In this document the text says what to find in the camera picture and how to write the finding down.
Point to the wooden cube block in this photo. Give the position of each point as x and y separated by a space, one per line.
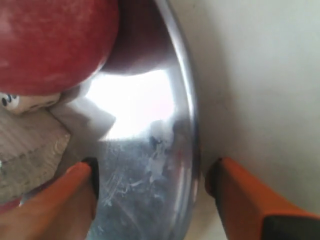
31 148

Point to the red toy apple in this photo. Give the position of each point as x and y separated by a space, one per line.
49 46

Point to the small wooden die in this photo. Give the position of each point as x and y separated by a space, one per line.
20 104

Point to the round metal plate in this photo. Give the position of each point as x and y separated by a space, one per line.
138 117

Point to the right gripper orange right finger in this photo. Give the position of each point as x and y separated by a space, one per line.
250 210

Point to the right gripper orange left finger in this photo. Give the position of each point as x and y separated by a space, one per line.
64 210

